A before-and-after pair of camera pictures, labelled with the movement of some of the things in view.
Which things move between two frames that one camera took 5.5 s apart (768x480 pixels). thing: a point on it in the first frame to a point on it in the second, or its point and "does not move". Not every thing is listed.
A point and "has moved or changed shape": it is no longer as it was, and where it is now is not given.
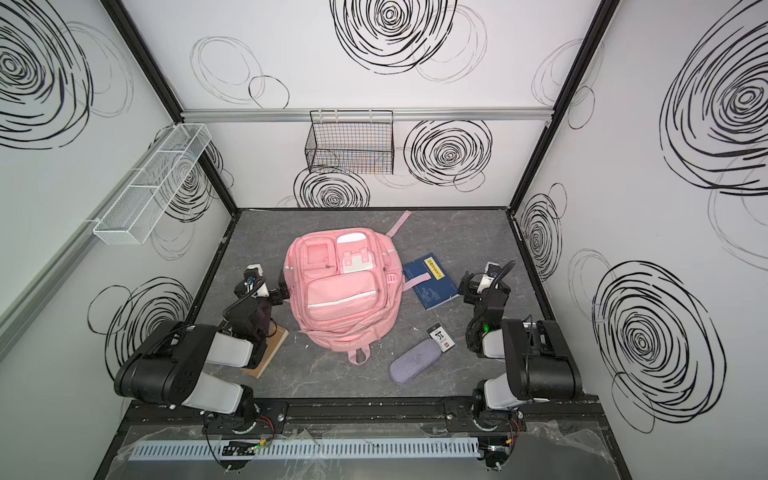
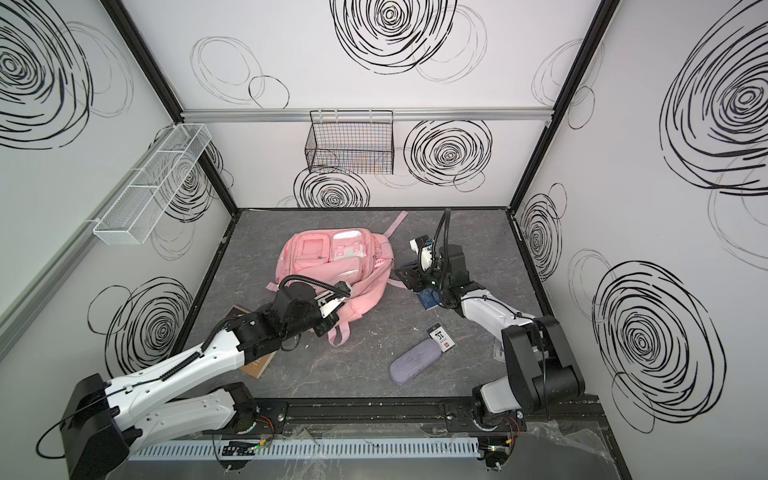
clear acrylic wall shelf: (139, 208) does not move
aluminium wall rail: (370, 111) does not move
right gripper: (480, 288) to (411, 277)
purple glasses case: (415, 361) does not move
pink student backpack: (347, 286) has moved or changed shape
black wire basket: (351, 142) does not move
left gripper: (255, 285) to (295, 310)
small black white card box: (443, 337) does not move
